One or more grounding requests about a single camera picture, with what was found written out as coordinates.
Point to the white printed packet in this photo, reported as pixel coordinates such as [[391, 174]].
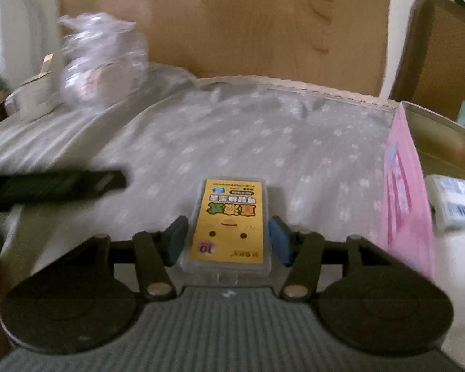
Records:
[[455, 201]]

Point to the pink tin box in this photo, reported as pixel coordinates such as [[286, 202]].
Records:
[[407, 201]]

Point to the wooden board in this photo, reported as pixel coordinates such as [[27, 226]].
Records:
[[255, 19]]

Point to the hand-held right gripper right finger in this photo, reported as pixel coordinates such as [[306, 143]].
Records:
[[281, 242]]

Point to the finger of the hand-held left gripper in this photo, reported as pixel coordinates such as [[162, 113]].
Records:
[[81, 184]]

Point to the yellow card box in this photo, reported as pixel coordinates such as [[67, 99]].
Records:
[[228, 224]]

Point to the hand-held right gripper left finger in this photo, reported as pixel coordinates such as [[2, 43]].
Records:
[[176, 240]]

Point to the clear plastic bag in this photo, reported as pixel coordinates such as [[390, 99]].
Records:
[[100, 58]]

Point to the brown tray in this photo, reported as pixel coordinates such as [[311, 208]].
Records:
[[441, 58]]

